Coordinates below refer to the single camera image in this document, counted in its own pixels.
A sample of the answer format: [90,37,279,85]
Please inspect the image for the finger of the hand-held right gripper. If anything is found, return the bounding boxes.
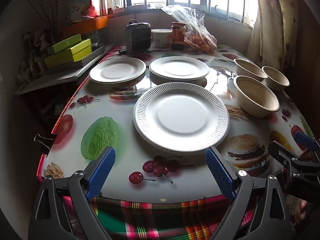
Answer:
[269,141,304,172]
[294,131,320,153]

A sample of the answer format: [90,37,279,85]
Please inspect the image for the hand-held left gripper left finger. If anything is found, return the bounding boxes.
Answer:
[29,146,117,240]

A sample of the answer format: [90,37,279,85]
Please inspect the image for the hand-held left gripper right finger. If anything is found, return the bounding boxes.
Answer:
[205,146,292,240]

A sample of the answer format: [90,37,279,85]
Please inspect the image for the beige paper bowl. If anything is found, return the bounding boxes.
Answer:
[233,59,268,82]
[234,75,280,118]
[262,66,290,91]

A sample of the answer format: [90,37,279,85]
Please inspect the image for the white paper plate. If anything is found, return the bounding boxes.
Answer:
[149,56,210,80]
[133,82,230,155]
[89,57,146,84]

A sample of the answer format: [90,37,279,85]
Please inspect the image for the black binder clip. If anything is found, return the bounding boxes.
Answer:
[34,134,57,153]

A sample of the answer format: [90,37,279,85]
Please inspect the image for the food printed tablecloth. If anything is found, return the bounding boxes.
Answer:
[36,44,315,203]

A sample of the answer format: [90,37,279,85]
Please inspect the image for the grey board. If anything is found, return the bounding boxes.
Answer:
[15,44,115,95]

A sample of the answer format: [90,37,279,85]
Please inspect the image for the grey zigzag patterned box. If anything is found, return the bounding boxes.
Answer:
[45,45,105,75]

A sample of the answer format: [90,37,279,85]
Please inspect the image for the cream dotted curtain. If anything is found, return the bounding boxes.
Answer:
[246,0,310,67]

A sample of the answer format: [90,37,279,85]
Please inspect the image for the large yellow-green box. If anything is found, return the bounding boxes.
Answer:
[44,39,92,68]

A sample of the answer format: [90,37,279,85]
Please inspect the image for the slim yellow-green box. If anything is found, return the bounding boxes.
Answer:
[47,34,82,54]

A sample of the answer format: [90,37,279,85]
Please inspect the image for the clear plastic bag of oranges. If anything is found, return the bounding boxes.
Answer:
[161,4,217,54]

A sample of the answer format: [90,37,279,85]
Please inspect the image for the grey fan heater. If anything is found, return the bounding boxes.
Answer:
[125,20,152,54]

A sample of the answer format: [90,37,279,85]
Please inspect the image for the glass jar with red label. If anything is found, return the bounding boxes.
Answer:
[171,22,187,50]

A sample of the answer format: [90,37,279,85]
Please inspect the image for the white plastic tub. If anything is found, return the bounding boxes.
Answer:
[151,29,173,48]

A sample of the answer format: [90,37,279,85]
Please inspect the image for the orange box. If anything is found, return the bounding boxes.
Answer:
[62,16,108,38]

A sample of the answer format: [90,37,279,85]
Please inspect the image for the floral cloth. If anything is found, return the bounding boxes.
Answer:
[66,0,107,22]

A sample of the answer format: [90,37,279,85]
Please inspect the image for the dried branches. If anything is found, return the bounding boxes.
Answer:
[25,0,65,33]

